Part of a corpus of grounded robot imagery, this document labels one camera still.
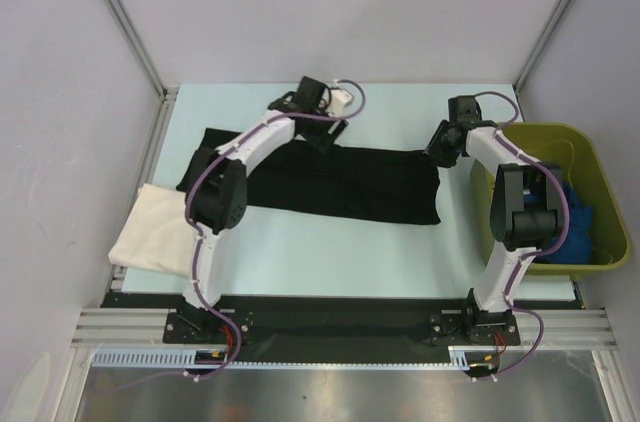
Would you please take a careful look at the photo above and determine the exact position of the folded cream t shirt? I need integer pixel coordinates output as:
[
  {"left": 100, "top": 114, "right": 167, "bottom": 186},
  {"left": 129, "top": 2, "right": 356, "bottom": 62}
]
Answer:
[{"left": 108, "top": 184, "right": 195, "bottom": 276}]

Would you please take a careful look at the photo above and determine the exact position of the white slotted cable duct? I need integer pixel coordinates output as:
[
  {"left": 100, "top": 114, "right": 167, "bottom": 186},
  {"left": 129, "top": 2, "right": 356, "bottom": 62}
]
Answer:
[{"left": 91, "top": 348, "right": 478, "bottom": 372}]

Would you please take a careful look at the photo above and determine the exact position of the aluminium corner post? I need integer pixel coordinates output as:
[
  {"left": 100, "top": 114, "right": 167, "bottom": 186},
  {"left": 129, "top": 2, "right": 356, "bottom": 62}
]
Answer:
[
  {"left": 513, "top": 0, "right": 575, "bottom": 95},
  {"left": 71, "top": 0, "right": 169, "bottom": 98}
]

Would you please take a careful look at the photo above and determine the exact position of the blue t shirt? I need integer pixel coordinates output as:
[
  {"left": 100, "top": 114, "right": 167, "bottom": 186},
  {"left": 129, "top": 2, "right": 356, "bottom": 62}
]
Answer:
[{"left": 537, "top": 182, "right": 593, "bottom": 265}]

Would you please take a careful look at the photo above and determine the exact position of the black t shirt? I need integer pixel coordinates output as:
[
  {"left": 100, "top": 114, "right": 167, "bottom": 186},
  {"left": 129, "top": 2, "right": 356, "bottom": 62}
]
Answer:
[{"left": 175, "top": 127, "right": 442, "bottom": 227}]

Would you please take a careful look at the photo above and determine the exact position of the left aluminium corner post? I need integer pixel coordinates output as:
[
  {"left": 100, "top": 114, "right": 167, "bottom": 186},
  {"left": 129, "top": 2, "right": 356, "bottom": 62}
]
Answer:
[{"left": 71, "top": 0, "right": 169, "bottom": 98}]

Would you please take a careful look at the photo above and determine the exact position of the olive green plastic bin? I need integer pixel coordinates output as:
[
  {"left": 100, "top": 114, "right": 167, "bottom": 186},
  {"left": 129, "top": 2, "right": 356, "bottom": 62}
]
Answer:
[{"left": 471, "top": 123, "right": 630, "bottom": 280}]

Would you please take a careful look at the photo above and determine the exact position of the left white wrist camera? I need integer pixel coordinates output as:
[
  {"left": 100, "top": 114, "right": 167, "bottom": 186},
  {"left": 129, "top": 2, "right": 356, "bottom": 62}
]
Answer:
[{"left": 326, "top": 85, "right": 354, "bottom": 118}]

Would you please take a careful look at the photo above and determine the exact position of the aluminium frame rail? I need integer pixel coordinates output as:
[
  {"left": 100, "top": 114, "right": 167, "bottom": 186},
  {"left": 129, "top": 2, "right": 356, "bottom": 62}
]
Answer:
[{"left": 72, "top": 308, "right": 618, "bottom": 351}]

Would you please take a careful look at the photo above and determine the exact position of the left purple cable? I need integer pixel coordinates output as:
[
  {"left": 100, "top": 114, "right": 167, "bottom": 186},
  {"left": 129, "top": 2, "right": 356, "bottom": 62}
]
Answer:
[{"left": 183, "top": 77, "right": 369, "bottom": 386}]

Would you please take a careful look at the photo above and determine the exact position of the right aluminium corner post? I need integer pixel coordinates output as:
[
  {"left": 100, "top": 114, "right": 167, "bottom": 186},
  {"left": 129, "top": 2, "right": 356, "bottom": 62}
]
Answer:
[{"left": 513, "top": 0, "right": 575, "bottom": 95}]

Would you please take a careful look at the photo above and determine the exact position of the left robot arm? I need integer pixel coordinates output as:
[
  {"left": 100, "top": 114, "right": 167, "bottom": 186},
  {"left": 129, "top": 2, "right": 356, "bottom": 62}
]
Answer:
[{"left": 183, "top": 77, "right": 355, "bottom": 342}]

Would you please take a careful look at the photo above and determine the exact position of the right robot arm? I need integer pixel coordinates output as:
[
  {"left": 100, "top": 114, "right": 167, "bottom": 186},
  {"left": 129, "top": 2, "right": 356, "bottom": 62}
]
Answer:
[{"left": 426, "top": 94, "right": 570, "bottom": 345}]

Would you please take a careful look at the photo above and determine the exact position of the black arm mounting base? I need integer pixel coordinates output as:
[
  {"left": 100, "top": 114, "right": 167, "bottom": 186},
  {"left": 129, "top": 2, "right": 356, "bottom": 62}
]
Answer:
[{"left": 101, "top": 292, "right": 580, "bottom": 364}]

